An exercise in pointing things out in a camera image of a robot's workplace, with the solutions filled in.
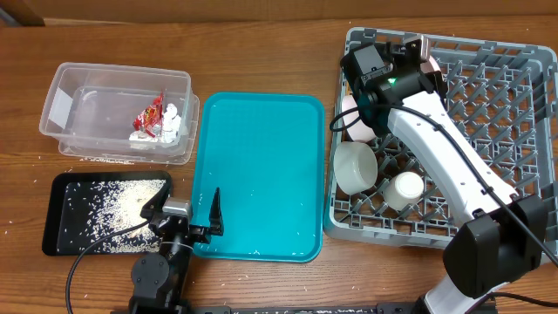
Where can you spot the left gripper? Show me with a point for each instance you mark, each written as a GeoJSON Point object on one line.
{"type": "Point", "coordinates": [202, 234]}

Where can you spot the white napkin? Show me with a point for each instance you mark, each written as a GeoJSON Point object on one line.
{"type": "Point", "coordinates": [169, 130]}

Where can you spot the red foil wrapper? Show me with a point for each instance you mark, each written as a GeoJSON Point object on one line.
{"type": "Point", "coordinates": [150, 120]}

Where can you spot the grey bowl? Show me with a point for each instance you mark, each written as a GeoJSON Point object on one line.
{"type": "Point", "coordinates": [355, 167]}

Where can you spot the pink bowl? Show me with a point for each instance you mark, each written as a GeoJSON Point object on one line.
{"type": "Point", "coordinates": [359, 131]}

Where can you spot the white cup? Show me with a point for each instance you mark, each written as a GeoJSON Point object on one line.
{"type": "Point", "coordinates": [404, 189]}

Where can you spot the white plate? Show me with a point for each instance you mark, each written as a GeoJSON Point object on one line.
{"type": "Point", "coordinates": [430, 66]}

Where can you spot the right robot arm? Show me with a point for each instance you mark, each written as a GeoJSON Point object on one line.
{"type": "Point", "coordinates": [398, 89]}

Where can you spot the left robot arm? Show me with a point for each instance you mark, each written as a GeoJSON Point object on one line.
{"type": "Point", "coordinates": [158, 278]}

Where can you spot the grey dishwasher rack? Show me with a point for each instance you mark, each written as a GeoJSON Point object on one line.
{"type": "Point", "coordinates": [503, 99]}

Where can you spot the spilled rice pile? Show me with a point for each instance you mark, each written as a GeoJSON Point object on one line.
{"type": "Point", "coordinates": [95, 209]}

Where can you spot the teal serving tray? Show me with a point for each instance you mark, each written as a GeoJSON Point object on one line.
{"type": "Point", "coordinates": [263, 154]}

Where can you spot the black tray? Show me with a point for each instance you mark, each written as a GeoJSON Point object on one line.
{"type": "Point", "coordinates": [139, 241]}

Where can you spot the clear plastic bin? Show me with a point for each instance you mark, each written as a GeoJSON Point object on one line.
{"type": "Point", "coordinates": [90, 110]}

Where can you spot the black rail at bottom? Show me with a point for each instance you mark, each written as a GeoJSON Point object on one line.
{"type": "Point", "coordinates": [382, 308]}

